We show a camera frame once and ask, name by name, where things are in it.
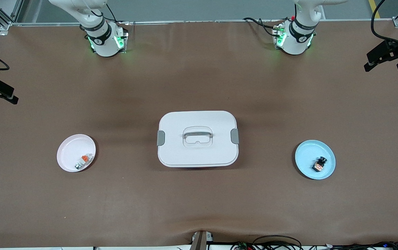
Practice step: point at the clear table edge strip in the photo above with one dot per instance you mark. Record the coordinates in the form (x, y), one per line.
(202, 22)

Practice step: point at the pink round plate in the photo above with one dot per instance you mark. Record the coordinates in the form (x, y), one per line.
(72, 152)

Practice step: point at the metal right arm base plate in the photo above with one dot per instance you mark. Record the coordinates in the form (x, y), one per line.
(124, 43)

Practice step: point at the orange black push-button switch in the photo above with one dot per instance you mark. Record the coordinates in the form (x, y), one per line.
(318, 165)

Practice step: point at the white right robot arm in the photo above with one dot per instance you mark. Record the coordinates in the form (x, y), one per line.
(98, 31)

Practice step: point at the metal table clamp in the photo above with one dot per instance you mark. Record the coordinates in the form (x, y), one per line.
(200, 241)

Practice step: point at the white lidded storage box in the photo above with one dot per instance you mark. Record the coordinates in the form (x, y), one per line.
(199, 152)

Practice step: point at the small silver metal part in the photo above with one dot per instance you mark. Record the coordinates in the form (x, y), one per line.
(78, 166)

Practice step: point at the light blue round plate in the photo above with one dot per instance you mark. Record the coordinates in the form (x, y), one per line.
(306, 152)

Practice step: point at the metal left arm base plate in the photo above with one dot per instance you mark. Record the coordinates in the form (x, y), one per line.
(276, 34)

